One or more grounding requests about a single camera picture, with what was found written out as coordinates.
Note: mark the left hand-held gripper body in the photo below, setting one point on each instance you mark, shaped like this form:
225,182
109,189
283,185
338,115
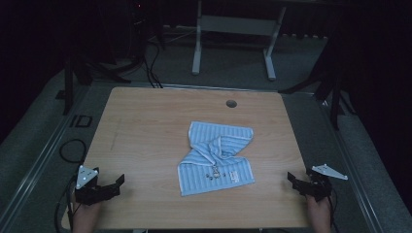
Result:
88,189

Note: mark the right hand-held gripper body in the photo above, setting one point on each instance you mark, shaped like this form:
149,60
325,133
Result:
319,185

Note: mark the blue white striped towel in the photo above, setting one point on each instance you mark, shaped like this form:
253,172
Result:
216,161

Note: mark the person's left hand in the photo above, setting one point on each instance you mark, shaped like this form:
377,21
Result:
85,209

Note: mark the person's right hand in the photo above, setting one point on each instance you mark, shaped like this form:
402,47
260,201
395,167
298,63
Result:
319,206

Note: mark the black stand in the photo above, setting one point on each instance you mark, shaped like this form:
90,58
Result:
335,97
68,87

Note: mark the metal floor rail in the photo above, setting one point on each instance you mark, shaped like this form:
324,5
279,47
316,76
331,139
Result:
45,152
351,174

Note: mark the black rectangular floor bracket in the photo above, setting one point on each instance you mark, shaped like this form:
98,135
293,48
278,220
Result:
81,121

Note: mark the white metal desk frame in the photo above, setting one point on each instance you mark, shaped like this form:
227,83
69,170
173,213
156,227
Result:
236,25

